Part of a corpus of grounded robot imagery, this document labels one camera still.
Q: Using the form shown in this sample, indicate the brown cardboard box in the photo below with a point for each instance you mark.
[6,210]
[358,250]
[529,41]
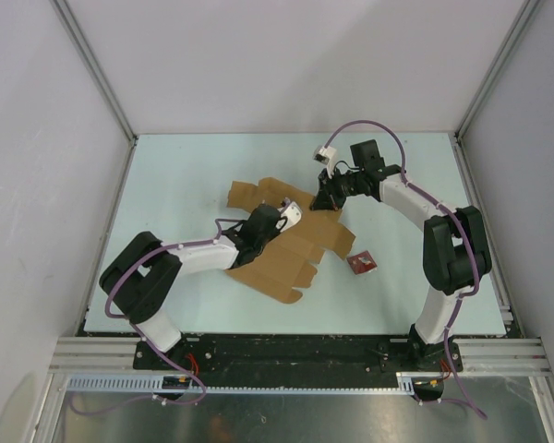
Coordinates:
[289,262]

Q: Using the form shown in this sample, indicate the aluminium corner post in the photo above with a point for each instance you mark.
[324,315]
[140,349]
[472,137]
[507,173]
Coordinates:
[89,59]
[515,35]

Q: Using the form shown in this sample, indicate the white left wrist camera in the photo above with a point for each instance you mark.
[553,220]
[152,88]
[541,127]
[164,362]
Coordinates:
[290,215]

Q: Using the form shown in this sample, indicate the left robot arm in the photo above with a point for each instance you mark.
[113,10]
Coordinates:
[138,281]

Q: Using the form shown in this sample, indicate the small red packet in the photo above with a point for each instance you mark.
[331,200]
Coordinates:
[361,263]

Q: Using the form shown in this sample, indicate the right aluminium corner post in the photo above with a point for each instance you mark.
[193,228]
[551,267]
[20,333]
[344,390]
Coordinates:
[515,35]

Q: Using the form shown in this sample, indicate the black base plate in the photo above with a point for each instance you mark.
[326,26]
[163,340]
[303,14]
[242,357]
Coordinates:
[205,352]

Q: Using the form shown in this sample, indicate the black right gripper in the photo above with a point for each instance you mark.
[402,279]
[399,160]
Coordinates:
[327,197]

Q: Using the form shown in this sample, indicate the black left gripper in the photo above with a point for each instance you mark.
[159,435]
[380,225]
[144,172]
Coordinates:
[280,225]

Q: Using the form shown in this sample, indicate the grey slotted cable duct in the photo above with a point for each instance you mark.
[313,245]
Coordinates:
[159,384]

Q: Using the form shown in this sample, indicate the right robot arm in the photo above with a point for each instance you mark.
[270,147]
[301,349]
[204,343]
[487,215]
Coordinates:
[455,253]

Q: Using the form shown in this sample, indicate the aluminium frame rail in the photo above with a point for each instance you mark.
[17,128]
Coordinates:
[475,356]

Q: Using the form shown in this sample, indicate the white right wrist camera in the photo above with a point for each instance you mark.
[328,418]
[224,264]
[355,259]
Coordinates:
[326,155]

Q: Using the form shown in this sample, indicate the left aluminium corner post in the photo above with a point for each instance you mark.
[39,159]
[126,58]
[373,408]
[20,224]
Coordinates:
[89,59]

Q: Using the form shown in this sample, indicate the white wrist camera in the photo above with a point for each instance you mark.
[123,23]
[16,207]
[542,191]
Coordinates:
[326,155]
[290,215]

